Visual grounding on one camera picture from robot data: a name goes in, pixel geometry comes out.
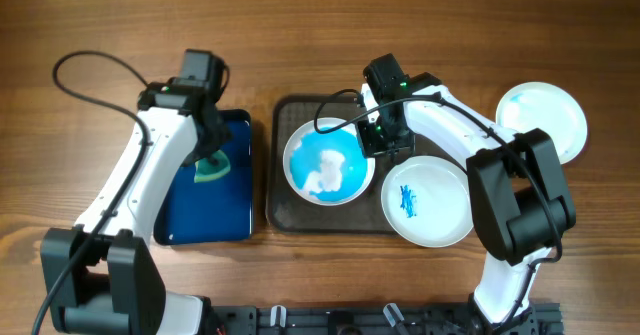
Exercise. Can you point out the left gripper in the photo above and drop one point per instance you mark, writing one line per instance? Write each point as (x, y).
(224, 136)

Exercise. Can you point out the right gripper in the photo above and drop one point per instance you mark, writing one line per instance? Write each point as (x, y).
(388, 143)

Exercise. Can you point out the green yellow sponge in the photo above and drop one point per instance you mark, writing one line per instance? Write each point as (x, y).
(206, 173)

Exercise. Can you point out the white plate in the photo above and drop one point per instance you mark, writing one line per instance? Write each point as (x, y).
(323, 163)
(426, 201)
(545, 106)

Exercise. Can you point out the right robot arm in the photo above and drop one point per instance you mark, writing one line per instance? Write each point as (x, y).
(517, 191)

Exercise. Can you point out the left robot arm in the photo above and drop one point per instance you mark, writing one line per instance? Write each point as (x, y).
(100, 276)

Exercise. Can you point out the blue water basin tray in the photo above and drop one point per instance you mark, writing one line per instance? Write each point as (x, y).
(220, 210)

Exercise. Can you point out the dark brown serving tray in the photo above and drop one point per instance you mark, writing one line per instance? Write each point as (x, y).
(289, 212)

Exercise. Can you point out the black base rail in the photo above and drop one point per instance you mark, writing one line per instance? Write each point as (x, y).
(434, 319)

